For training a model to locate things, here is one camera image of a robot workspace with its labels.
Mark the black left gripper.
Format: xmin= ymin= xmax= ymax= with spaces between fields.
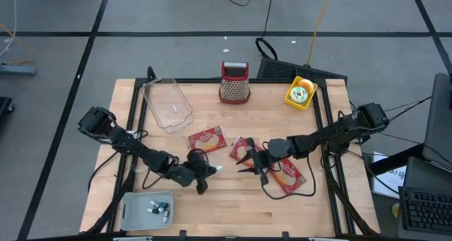
xmin=186 ymin=148 xmax=218 ymax=196

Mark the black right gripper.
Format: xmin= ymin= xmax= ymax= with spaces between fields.
xmin=235 ymin=137 xmax=275 ymax=186

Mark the red snack packet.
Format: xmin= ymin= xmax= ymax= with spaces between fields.
xmin=263 ymin=158 xmax=307 ymax=196
xmin=228 ymin=136 xmax=262 ymax=164
xmin=186 ymin=124 xmax=228 ymax=153

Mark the clear plastic container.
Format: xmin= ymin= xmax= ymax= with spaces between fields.
xmin=141 ymin=77 xmax=194 ymax=135

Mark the green iced toy donut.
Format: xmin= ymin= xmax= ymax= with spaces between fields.
xmin=288 ymin=86 xmax=309 ymax=105

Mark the yellow toy donut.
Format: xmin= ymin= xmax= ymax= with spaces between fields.
xmin=297 ymin=78 xmax=315 ymax=95

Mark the red steel box grater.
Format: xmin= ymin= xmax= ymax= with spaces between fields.
xmin=218 ymin=60 xmax=251 ymax=105

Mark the yellow plastic basket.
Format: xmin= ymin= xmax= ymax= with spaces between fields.
xmin=284 ymin=75 xmax=319 ymax=112

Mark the grey plastic bin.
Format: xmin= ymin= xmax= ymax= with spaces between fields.
xmin=119 ymin=190 xmax=174 ymax=232

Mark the black perforated panel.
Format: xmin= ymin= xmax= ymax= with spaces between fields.
xmin=256 ymin=56 xmax=349 ymax=83

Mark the white paper sheet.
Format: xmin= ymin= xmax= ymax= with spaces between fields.
xmin=371 ymin=151 xmax=408 ymax=200

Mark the black desk bar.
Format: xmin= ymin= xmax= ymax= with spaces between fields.
xmin=367 ymin=143 xmax=424 ymax=177

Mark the black keyboard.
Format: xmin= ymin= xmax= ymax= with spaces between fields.
xmin=398 ymin=186 xmax=452 ymax=235

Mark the dark grey laptop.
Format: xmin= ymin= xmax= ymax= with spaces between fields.
xmin=422 ymin=72 xmax=452 ymax=173

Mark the black floor object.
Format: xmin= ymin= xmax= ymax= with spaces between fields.
xmin=0 ymin=96 xmax=16 ymax=115

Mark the grey floor base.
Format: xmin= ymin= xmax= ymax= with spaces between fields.
xmin=0 ymin=64 xmax=37 ymax=77

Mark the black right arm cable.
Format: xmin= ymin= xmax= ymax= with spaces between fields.
xmin=260 ymin=152 xmax=318 ymax=201

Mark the black metal table frame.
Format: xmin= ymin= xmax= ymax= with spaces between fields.
xmin=80 ymin=66 xmax=381 ymax=239

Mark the black looped floor cable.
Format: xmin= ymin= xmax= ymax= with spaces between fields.
xmin=254 ymin=0 xmax=280 ymax=61

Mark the yellow hanging cable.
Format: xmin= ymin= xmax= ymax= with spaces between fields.
xmin=306 ymin=0 xmax=335 ymax=66

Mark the yellow floor cable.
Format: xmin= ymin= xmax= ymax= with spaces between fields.
xmin=0 ymin=21 xmax=35 ymax=66

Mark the white floor cable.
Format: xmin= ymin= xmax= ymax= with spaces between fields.
xmin=0 ymin=0 xmax=18 ymax=58

